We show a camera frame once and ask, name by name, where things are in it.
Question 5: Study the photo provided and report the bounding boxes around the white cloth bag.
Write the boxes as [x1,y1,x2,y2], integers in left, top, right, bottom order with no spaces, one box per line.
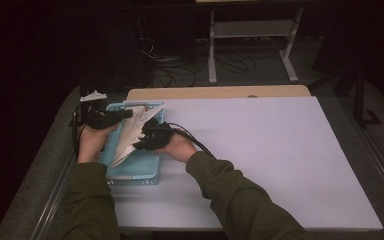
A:
[110,105,149,168]

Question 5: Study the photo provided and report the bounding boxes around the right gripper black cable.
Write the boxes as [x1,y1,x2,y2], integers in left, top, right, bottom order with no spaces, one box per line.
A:
[165,122,217,160]

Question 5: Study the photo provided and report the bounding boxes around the white board sheet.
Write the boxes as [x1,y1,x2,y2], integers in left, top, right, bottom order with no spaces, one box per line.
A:
[107,96,384,232]

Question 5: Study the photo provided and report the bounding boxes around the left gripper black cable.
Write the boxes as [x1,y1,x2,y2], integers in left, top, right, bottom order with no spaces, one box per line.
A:
[72,102,88,158]

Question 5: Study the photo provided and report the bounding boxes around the person's left hand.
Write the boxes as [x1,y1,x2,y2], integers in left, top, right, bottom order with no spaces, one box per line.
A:
[77,123,120,164]

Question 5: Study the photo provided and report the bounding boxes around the wooden table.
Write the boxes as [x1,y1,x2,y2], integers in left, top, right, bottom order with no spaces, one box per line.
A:
[126,84,312,102]

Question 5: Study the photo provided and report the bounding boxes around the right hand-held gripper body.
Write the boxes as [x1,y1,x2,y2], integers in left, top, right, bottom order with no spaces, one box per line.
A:
[139,102,175,152]

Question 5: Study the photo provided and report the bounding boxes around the person's right hand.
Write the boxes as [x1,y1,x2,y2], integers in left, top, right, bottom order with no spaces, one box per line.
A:
[153,132,199,164]

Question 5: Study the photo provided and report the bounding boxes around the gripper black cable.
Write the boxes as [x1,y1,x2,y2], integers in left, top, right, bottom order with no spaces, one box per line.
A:
[165,122,217,160]
[72,102,88,158]

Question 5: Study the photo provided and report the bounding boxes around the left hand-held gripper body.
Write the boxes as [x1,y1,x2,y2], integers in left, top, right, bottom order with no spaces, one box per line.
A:
[79,90,120,131]

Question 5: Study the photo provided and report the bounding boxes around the black floor cables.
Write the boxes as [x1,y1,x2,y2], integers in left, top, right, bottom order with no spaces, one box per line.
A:
[139,35,281,88]

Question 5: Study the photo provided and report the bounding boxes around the light blue plastic basket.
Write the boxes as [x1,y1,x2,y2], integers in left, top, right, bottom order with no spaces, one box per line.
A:
[99,101,166,186]

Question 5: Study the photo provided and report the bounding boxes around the white metal stand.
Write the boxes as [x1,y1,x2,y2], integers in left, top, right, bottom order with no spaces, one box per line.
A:
[207,6,305,85]

